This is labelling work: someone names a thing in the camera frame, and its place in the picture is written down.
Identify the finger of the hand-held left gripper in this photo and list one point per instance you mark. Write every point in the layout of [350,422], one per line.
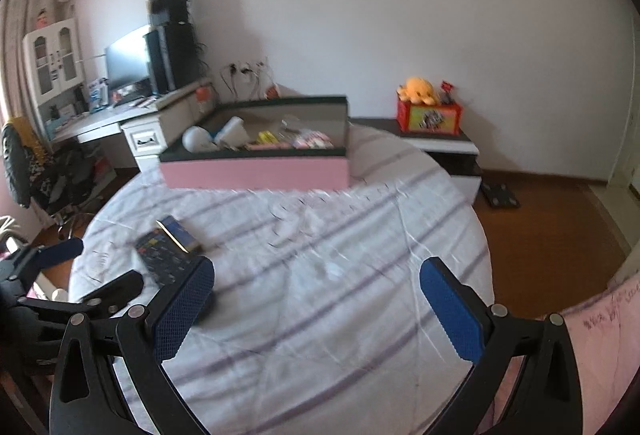
[117,287]
[62,251]

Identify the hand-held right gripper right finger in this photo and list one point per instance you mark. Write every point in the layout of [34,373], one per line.
[450,310]

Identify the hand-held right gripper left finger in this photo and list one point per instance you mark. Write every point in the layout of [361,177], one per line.
[182,310]

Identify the black remote control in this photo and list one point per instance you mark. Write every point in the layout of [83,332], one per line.
[160,257]

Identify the small blue book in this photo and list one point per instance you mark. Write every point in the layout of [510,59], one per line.
[180,232]

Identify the pink box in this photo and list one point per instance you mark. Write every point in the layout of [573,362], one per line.
[250,172]

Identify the white round night lamp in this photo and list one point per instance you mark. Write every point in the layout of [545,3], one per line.
[199,138]

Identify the black office chair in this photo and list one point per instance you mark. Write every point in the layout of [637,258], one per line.
[75,175]

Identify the dark jacket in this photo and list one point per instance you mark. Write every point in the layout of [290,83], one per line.
[20,165]

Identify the black bathroom scale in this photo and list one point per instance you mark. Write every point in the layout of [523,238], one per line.
[500,195]

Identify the white desk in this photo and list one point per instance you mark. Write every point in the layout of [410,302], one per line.
[100,117]

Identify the striped white quilt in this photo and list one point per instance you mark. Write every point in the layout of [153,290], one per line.
[325,240]

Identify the pink printed cloth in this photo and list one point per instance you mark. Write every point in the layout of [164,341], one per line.
[600,340]

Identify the blue white carton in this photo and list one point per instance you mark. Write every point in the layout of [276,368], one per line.
[98,95]

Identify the black white low cabinet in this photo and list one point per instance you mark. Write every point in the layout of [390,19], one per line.
[450,142]

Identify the black keyboard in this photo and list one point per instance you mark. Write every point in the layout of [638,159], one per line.
[131,98]

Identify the red crate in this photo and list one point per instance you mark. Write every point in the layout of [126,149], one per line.
[430,120]

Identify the white hutch cabinet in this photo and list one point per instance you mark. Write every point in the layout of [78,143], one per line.
[50,60]

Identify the small yellow packet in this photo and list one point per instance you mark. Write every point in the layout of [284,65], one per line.
[266,137]

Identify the black computer monitor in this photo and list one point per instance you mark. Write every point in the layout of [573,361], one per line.
[127,62]

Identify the orange cap bottle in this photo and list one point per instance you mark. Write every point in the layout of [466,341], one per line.
[202,96]

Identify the small red toy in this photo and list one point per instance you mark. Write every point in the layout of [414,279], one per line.
[447,91]

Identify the yellow octopus plush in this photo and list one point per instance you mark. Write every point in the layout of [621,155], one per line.
[419,90]

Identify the beige curtain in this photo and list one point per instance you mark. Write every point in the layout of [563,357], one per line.
[20,25]

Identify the small doll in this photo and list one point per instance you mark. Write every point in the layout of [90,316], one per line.
[43,17]

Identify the white door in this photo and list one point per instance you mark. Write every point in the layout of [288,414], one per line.
[627,140]

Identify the black speaker box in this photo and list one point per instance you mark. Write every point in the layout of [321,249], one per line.
[170,7]

